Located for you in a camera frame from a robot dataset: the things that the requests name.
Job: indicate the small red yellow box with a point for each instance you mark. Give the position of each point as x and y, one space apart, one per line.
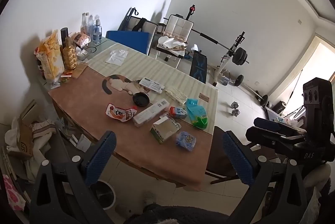
67 73

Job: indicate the person's right forearm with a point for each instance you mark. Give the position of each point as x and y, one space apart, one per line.
318 182

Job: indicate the barbell with black plates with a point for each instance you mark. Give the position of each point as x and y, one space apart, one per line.
239 56

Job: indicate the colourful candy pack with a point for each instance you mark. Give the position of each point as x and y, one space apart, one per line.
65 80

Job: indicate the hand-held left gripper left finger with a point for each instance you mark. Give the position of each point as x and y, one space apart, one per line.
100 158

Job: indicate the open green carton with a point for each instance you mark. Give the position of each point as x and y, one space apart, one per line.
163 130

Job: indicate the pink snack package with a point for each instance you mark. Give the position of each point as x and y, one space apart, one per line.
82 39

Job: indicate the flat white medicine box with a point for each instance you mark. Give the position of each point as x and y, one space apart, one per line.
151 85

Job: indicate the clear plastic bag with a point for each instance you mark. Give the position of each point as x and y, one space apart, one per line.
116 57

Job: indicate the brown cardboard piece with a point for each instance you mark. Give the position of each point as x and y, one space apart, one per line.
79 71

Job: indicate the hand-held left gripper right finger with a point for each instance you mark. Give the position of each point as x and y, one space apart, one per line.
238 161

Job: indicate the black spray can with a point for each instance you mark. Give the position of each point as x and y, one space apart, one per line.
64 35

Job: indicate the yellow snack bag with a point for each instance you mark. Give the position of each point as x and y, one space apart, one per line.
51 56

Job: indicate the clear glass bottle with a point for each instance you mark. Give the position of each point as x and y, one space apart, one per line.
84 22

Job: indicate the small blue drink carton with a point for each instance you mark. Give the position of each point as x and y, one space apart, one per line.
178 112

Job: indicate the white trash bin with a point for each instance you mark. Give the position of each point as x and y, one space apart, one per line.
104 197

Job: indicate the cream medicine box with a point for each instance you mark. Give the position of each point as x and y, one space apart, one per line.
176 95

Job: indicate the black folded stand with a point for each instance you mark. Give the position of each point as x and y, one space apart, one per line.
127 18

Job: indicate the long white box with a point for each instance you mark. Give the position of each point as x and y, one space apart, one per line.
149 113

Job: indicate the green blue snack bag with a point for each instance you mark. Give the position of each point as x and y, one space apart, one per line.
197 115

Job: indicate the cream cloth bag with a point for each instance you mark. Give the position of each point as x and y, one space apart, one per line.
170 43

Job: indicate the black blue bench pad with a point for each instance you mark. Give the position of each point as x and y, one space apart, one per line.
198 67

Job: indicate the gold bottle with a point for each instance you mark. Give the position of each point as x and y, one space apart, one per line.
69 56

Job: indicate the cat print tablecloth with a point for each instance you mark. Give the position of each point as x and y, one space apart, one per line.
91 82

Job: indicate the white weight rack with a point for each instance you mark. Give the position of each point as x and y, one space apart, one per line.
225 59

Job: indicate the clear plastic bottle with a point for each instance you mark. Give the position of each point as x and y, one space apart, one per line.
90 25

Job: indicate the clear water bottles group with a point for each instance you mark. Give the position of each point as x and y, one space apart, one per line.
96 31

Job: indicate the brown wooden chair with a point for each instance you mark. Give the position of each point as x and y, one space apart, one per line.
217 158

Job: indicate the black speaker box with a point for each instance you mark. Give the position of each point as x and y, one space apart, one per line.
279 107

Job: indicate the black red stick vacuum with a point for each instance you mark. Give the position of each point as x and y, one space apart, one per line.
192 11

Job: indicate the black cup lid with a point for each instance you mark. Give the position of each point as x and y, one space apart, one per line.
141 99

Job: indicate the pink patterned bag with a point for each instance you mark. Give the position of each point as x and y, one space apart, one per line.
13 192

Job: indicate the blue tissue pack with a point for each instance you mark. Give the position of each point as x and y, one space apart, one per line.
185 140

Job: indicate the red snack packet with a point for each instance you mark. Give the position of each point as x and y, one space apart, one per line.
117 113

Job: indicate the crumpled white tissue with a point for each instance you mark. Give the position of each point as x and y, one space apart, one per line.
81 52

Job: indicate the striped cloth bag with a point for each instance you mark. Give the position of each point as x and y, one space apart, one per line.
43 131

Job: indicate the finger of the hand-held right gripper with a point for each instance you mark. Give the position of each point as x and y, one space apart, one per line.
269 139
272 123

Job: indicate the white padded chair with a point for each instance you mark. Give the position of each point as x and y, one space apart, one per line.
179 26
150 26

